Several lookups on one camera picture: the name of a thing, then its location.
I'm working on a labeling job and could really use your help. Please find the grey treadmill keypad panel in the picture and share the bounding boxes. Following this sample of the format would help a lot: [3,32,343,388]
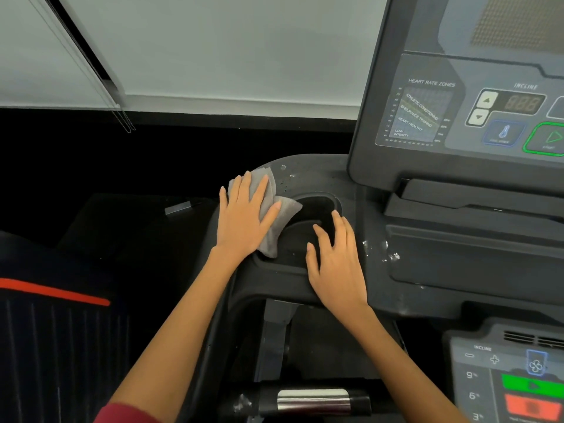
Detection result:
[442,318,564,423]

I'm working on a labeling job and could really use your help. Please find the white roller blind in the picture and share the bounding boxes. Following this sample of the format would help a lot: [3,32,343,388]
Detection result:
[0,0,127,110]
[56,0,389,120]

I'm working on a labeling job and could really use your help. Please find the black handlebar with chrome sensor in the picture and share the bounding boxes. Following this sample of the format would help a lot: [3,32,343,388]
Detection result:
[219,383,373,420]

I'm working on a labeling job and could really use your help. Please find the red sleeve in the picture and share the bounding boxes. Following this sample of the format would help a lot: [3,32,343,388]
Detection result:
[93,402,165,423]

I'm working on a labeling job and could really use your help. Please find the person's right hand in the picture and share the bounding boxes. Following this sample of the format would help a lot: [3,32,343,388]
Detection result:
[305,210,369,312]

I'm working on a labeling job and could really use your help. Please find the treadmill display panel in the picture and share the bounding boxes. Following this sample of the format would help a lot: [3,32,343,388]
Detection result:
[347,0,564,197]

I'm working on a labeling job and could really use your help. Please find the grey cleaning cloth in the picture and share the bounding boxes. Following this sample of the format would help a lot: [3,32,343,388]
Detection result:
[228,167,304,259]

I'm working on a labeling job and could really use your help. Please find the person's left hand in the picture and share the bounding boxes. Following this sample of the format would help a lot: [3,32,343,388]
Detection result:
[213,171,282,261]

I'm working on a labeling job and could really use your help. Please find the person's right forearm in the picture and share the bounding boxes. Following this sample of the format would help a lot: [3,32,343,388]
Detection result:
[327,303,470,423]

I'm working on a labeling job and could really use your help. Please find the black treadmill with red stripe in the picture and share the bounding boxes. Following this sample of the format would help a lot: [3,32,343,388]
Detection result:
[0,193,221,423]

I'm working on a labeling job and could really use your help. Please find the dark grey treadmill console tray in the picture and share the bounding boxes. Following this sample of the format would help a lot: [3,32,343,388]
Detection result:
[189,153,564,324]

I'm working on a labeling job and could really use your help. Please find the person's left forearm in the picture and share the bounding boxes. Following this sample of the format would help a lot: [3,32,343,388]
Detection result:
[106,247,255,423]

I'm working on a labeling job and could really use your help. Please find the blind pull cords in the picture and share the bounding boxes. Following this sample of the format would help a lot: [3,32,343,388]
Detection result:
[26,0,136,134]

